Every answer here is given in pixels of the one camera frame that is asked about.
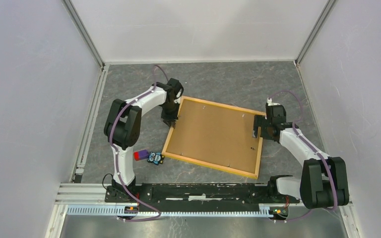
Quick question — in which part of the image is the yellow wooden picture frame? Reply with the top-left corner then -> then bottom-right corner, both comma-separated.
161,96 -> 267,179

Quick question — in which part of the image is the aluminium frame rail front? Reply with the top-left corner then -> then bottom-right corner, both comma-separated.
45,183 -> 363,238

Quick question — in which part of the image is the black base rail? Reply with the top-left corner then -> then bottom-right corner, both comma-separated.
105,183 -> 300,213

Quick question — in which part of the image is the aluminium corner post right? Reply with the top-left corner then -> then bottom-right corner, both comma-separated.
294,0 -> 337,67

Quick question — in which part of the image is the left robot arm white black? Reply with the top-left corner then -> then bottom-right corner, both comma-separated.
103,78 -> 184,202

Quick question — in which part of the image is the brown cardboard backing board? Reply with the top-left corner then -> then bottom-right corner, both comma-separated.
166,99 -> 262,174

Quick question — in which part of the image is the red purple block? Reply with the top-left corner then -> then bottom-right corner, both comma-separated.
133,149 -> 150,161

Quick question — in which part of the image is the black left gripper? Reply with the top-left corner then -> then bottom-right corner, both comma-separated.
161,101 -> 180,128

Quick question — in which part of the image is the aluminium corner post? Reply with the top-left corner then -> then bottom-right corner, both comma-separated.
294,0 -> 337,67
62,0 -> 105,68

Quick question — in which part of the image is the blue owl figure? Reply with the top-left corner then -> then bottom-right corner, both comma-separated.
147,152 -> 165,165

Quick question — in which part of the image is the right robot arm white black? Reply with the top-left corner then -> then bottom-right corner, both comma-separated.
253,103 -> 350,209

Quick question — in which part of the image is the aluminium corner post left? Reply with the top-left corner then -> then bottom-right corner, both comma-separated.
62,0 -> 105,68

